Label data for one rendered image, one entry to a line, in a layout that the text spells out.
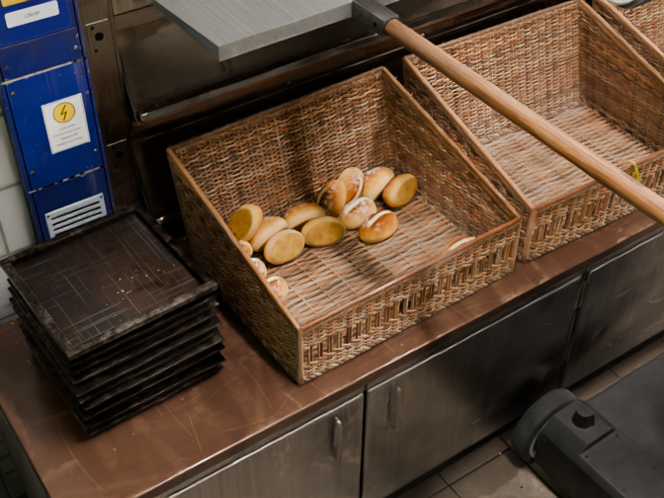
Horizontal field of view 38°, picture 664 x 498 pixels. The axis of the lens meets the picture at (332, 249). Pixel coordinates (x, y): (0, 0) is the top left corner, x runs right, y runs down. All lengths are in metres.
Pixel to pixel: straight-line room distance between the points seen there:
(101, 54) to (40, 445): 0.71
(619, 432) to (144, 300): 1.18
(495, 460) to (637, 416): 0.36
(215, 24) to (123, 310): 0.51
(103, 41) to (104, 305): 0.48
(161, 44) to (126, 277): 0.45
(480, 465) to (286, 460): 0.71
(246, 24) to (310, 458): 0.85
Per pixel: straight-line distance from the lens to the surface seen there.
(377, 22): 1.63
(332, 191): 2.09
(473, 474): 2.44
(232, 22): 1.67
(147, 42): 1.88
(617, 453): 2.31
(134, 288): 1.72
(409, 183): 2.18
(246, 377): 1.84
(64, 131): 1.83
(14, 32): 1.71
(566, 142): 1.38
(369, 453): 2.06
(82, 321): 1.68
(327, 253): 2.07
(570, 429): 2.30
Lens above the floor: 1.98
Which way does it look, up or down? 42 degrees down
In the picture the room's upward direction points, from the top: 1 degrees clockwise
